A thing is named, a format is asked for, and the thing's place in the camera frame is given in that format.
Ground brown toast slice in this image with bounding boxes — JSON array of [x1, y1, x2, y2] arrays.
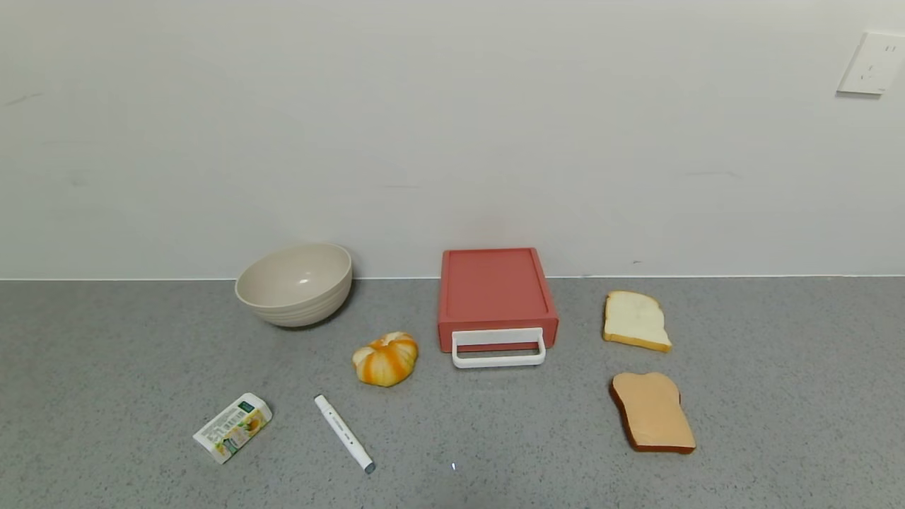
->
[[610, 372, 697, 455]]

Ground beige ribbed bowl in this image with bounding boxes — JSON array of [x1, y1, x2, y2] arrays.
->
[[235, 243, 354, 328]]

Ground white bread slice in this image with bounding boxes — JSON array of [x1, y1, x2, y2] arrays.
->
[[603, 291, 673, 353]]

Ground orange striped pumpkin bun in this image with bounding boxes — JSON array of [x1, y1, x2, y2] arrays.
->
[[352, 332, 419, 388]]

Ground small white printed carton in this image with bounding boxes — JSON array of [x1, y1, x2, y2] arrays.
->
[[192, 393, 273, 465]]

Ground white marker pen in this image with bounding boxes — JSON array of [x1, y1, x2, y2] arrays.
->
[[314, 394, 376, 474]]

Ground white wall socket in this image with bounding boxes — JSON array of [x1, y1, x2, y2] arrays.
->
[[836, 31, 905, 97]]

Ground red drawer case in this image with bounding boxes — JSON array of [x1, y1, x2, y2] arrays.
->
[[437, 247, 559, 330]]

